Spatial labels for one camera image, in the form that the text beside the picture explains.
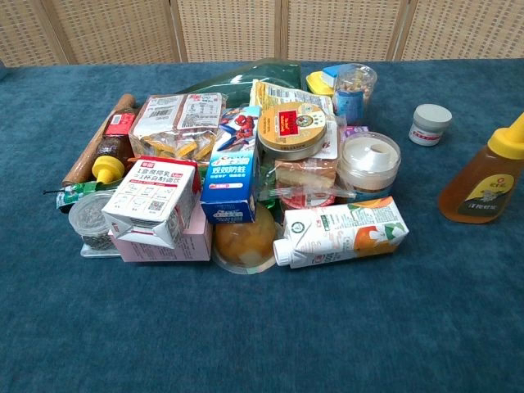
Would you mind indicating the honey bottle with yellow cap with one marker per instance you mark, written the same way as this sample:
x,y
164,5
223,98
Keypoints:
x,y
483,172

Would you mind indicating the dark sauce bottle yellow cap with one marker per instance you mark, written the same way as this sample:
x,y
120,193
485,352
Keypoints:
x,y
112,147

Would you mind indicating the green snack wrapper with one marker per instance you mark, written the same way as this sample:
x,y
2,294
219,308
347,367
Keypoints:
x,y
75,194

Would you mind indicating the fruit jelly cup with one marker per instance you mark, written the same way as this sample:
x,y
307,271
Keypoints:
x,y
245,241

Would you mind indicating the white red milk carton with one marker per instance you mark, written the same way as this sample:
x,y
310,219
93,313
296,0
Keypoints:
x,y
151,196

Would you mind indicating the clear round container white lid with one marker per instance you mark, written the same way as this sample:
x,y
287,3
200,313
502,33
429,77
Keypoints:
x,y
368,161

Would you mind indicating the yellow white snack packet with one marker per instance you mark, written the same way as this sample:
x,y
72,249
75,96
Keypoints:
x,y
286,96

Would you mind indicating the round gold tin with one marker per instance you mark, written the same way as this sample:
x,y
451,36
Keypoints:
x,y
290,127

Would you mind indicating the yellow box with blue block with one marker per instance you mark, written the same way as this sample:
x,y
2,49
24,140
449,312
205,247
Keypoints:
x,y
321,79

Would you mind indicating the pink cardboard box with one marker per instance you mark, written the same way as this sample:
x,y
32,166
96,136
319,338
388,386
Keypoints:
x,y
188,247

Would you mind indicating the clear cup of nuts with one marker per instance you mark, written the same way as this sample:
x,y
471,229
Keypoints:
x,y
354,92

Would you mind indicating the wrapped sandwich cake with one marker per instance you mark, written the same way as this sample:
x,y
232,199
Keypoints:
x,y
305,172

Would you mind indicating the wooden rolling pin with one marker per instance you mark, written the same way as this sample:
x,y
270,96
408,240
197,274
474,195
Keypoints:
x,y
94,143

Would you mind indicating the clear bag of wrapped snacks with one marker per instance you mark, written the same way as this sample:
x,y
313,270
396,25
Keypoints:
x,y
176,123

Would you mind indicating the dark green plastic bag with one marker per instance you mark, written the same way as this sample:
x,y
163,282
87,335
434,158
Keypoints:
x,y
241,79

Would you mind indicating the blue table cloth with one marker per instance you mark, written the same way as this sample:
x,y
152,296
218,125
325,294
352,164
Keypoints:
x,y
262,319

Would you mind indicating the woven folding screen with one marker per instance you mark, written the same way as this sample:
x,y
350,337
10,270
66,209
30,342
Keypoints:
x,y
262,28

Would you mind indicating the clear jar with dark seeds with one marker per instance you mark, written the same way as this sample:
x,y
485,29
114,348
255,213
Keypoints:
x,y
88,221

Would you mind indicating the red white round cup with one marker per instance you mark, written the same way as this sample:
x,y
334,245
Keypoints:
x,y
305,199

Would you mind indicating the small white jar red label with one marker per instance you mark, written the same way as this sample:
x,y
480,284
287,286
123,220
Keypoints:
x,y
428,125

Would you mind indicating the blue spider-man toothpaste box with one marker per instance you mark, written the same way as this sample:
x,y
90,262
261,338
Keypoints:
x,y
233,163

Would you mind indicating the orange juice carton white cap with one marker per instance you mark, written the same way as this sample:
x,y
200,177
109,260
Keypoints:
x,y
348,233

